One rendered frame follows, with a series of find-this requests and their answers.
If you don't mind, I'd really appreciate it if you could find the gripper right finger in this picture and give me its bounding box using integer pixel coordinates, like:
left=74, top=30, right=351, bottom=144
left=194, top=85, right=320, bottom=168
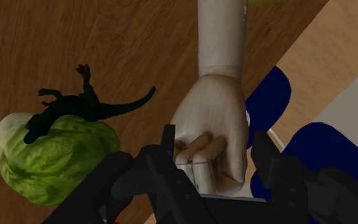
left=251, top=130, right=358, bottom=224

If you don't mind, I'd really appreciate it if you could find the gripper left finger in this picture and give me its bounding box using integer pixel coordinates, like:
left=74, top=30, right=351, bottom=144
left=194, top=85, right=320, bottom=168
left=42, top=123, right=217, bottom=224

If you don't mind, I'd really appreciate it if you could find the navy blue chair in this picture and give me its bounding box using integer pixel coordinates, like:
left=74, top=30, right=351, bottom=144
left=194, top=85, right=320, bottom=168
left=245, top=66, right=358, bottom=224

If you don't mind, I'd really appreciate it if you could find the green lettuce head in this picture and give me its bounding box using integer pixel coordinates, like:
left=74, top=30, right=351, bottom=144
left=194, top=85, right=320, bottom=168
left=0, top=112, right=121, bottom=206

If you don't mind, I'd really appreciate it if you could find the wooden mannequin hand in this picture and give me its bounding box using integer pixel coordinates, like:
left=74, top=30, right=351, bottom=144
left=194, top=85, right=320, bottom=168
left=170, top=0, right=250, bottom=196

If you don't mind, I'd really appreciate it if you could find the dark green dinosaur figure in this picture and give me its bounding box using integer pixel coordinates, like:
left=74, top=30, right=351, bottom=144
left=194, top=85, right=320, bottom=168
left=24, top=64, right=156, bottom=144

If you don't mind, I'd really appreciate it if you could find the yellow-green round object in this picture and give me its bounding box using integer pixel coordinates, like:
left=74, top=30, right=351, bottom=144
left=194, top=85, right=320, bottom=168
left=246, top=0, right=286, bottom=8

